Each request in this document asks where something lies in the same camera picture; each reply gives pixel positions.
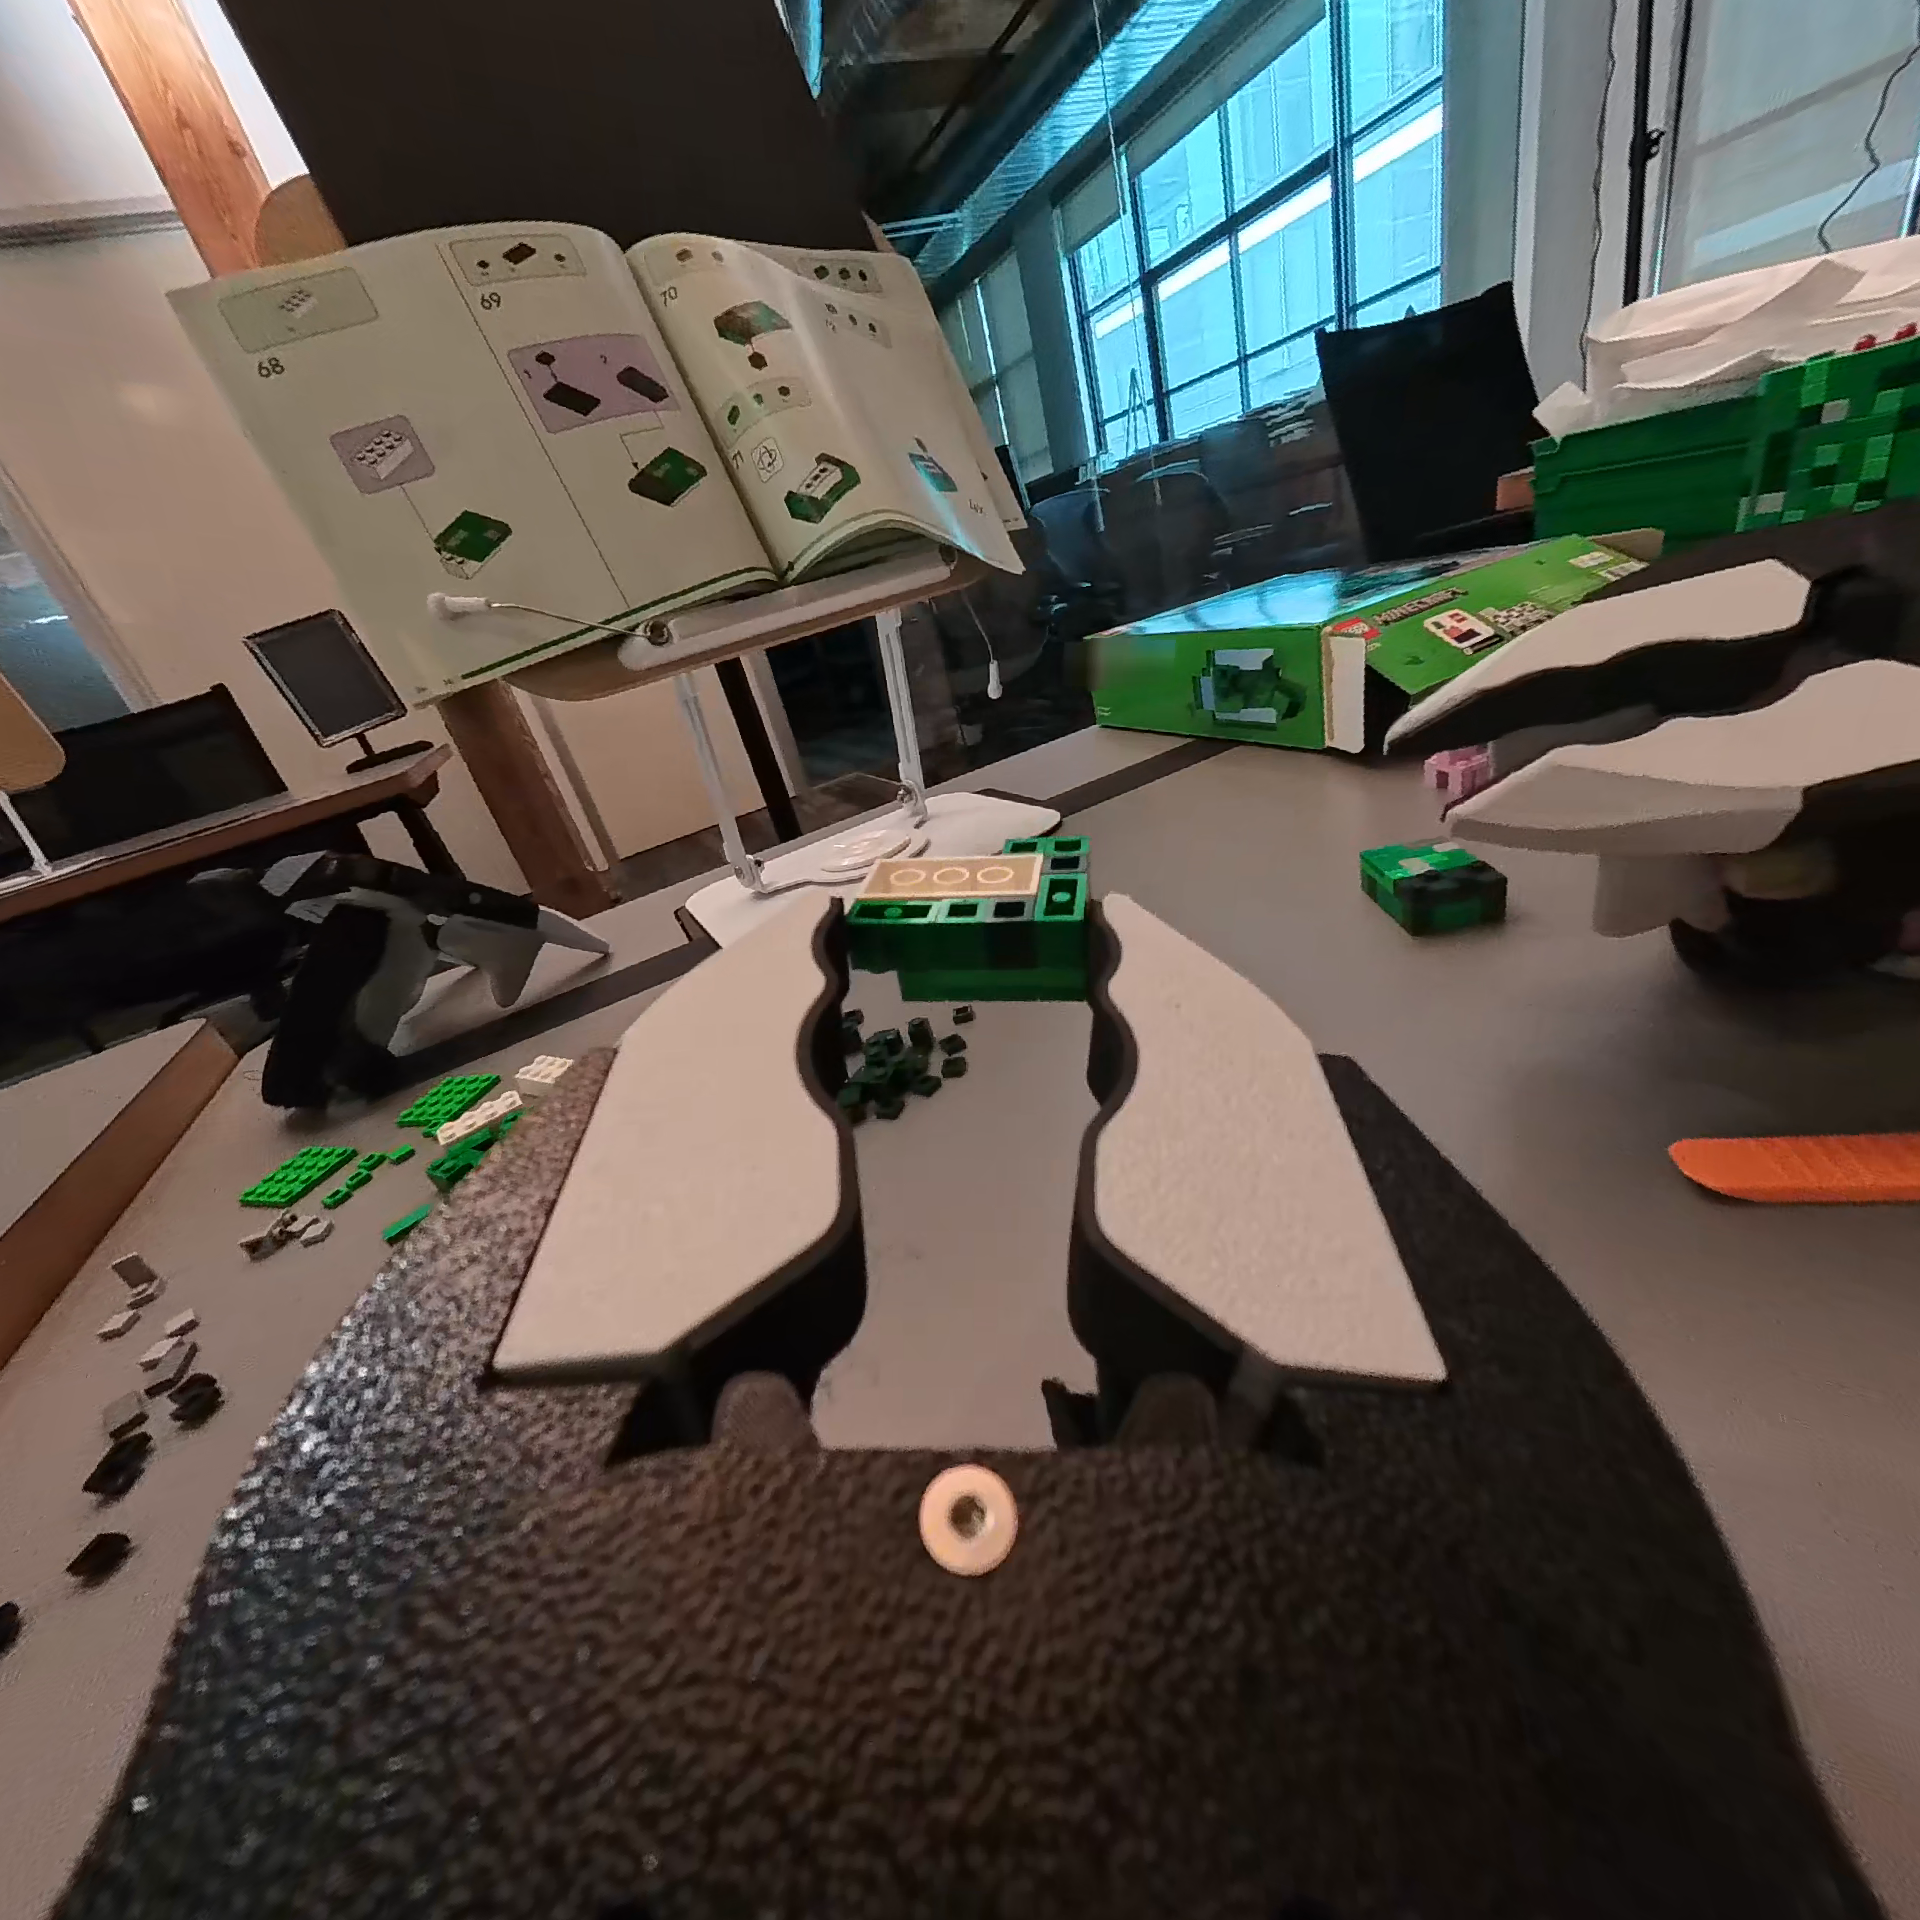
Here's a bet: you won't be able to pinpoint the green lego set box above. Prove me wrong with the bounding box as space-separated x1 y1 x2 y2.
1083 529 1671 758

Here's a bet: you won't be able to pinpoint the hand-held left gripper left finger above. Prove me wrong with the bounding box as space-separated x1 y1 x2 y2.
489 897 872 1384

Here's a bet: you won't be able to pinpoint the black office chair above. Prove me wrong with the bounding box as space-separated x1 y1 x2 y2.
1315 279 1547 567
46 683 289 846

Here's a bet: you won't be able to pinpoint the pile of bright green lego pieces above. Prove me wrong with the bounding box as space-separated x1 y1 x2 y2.
239 1073 528 1251

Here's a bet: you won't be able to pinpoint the wooden top office desk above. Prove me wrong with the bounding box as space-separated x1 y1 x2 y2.
0 744 461 936

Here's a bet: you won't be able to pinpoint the black and white spare gripper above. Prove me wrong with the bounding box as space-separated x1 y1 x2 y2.
187 851 611 1114

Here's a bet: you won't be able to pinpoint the pile of dark green lego pieces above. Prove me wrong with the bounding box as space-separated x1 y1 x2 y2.
835 1007 979 1126

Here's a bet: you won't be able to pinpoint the lego instruction book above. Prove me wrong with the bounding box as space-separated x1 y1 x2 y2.
164 223 1028 706

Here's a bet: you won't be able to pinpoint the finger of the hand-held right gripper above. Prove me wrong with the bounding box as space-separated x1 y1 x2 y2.
1447 658 1920 862
1380 560 1854 752

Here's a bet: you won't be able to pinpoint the green and white lego assembly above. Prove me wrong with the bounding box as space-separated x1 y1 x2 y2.
843 836 1097 1003

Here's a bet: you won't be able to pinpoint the small lego creeper head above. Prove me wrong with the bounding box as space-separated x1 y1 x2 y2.
1359 839 1511 938

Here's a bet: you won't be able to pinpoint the cork board sign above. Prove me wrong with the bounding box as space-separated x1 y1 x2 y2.
0 675 67 799

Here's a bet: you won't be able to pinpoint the orange brick separator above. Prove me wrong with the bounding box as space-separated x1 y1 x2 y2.
1668 1134 1920 1210

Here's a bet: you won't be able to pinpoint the white book stand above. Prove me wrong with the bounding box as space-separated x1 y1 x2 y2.
495 547 1069 946

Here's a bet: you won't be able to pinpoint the black backdrop panel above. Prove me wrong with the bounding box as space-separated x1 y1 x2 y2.
216 0 888 268

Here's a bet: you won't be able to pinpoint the white plastic bag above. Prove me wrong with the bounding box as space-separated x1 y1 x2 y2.
1533 248 1920 442

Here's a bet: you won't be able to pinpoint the scattered light grey lego pieces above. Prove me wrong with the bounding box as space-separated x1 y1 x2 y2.
94 1210 340 1446

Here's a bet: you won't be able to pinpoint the small black lego pieces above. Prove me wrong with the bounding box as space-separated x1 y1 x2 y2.
0 1371 227 1656

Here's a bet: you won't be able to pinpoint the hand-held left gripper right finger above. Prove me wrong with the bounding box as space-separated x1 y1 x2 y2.
1072 897 1449 1391

